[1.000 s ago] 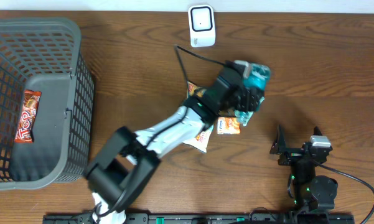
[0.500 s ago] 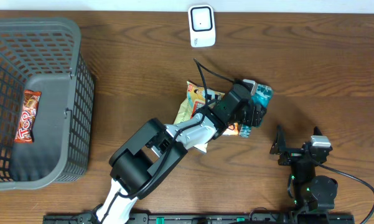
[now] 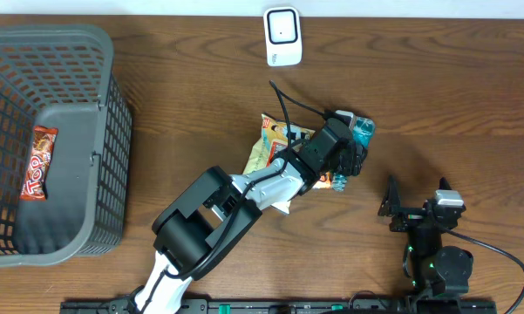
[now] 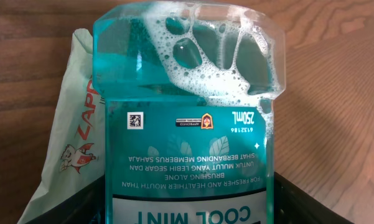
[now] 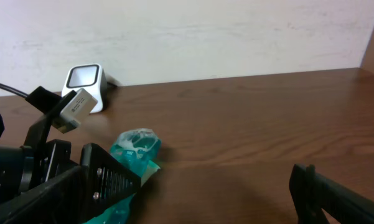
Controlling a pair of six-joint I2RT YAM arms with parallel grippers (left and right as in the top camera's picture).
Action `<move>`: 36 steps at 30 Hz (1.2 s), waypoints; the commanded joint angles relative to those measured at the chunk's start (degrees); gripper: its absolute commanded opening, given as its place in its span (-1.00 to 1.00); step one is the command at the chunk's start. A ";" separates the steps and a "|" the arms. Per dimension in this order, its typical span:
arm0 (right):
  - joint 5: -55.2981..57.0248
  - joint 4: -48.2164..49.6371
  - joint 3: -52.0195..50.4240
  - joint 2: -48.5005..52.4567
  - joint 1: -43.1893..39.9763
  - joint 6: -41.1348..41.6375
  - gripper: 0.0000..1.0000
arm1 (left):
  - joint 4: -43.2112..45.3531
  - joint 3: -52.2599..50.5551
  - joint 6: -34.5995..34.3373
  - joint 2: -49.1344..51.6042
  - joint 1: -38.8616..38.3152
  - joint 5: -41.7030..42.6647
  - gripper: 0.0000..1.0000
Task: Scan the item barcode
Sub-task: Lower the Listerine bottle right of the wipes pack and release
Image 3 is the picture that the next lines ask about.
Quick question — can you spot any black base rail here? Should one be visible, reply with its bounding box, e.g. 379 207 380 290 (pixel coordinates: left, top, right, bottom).
59 297 499 314

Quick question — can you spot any small orange snack packet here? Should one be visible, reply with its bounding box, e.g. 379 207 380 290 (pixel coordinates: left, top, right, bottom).
313 172 333 189

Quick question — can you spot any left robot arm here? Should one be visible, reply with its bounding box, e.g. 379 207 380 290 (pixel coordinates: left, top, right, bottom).
133 139 368 313

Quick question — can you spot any white barcode scanner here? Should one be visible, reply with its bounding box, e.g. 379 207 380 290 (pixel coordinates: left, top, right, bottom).
263 6 303 67

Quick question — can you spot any grey plastic shopping basket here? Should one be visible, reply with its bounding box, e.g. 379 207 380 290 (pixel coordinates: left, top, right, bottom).
0 24 133 267

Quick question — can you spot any yellow snack bag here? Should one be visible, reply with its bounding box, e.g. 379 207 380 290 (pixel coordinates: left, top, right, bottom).
243 113 315 215

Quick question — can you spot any red Top chocolate bar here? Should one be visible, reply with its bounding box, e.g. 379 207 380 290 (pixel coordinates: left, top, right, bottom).
19 126 58 201

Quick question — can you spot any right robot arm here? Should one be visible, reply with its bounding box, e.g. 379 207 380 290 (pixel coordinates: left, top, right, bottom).
378 176 473 313

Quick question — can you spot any teal Listerine mouthwash bottle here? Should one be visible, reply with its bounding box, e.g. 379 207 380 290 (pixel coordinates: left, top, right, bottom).
332 116 376 192

